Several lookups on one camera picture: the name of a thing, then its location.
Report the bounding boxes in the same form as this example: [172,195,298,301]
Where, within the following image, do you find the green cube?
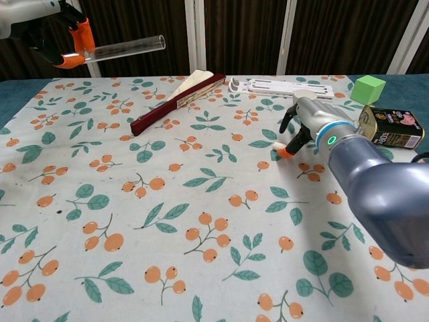
[351,75,387,105]

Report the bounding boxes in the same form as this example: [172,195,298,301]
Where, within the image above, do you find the clear glass tube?
[65,34,167,64]

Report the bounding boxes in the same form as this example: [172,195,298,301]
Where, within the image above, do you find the small white jar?
[292,89,318,101]

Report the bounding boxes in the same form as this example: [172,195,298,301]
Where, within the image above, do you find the dark red folding fan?
[129,69,226,138]

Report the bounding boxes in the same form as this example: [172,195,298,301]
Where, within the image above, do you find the orange fruit print tablecloth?
[0,75,429,322]

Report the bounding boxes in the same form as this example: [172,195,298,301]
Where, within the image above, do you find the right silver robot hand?
[278,97,357,158]

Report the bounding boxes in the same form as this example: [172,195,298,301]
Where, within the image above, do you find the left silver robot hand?
[0,0,97,70]

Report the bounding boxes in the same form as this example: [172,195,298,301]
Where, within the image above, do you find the black luncheon meat can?
[357,105,425,150]

